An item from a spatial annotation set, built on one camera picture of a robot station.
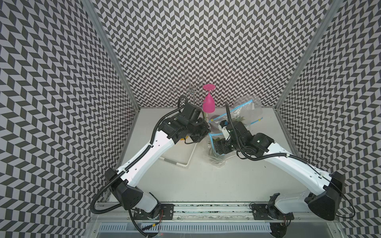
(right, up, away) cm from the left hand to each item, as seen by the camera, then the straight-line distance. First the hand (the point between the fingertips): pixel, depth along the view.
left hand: (212, 132), depth 69 cm
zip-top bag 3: (0, +4, -3) cm, 5 cm away
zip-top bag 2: (+2, -13, +2) cm, 14 cm away
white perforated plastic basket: (-18, -15, +24) cm, 34 cm away
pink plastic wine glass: (0, +15, +22) cm, 26 cm away
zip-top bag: (+20, +10, +9) cm, 24 cm away
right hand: (+5, -7, +6) cm, 11 cm away
